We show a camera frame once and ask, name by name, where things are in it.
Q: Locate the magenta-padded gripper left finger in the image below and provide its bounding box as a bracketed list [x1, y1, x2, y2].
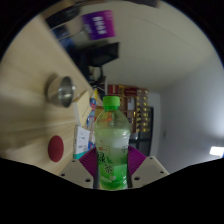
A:
[59, 147, 99, 189]

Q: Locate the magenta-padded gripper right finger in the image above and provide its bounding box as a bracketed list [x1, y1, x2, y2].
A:
[127, 144, 170, 188]

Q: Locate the green tea drink bottle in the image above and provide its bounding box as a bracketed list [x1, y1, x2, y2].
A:
[93, 95, 132, 191]

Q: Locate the flat round red coaster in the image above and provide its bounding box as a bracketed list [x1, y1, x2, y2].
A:
[47, 134, 65, 163]

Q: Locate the pale yellow book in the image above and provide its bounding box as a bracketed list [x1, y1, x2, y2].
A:
[72, 90, 93, 126]

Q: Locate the wooden shelf unit with trophies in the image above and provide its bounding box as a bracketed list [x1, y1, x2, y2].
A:
[107, 83, 150, 133]

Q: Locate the small steel cup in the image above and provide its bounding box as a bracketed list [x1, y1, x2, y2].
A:
[46, 75, 77, 108]

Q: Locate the ceiling tube light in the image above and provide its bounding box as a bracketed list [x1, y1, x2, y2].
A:
[209, 145, 224, 158]

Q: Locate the black office chair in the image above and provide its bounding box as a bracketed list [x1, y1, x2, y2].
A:
[74, 41, 120, 88]

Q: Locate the purple sign board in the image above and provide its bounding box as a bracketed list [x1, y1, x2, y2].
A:
[82, 9, 117, 41]

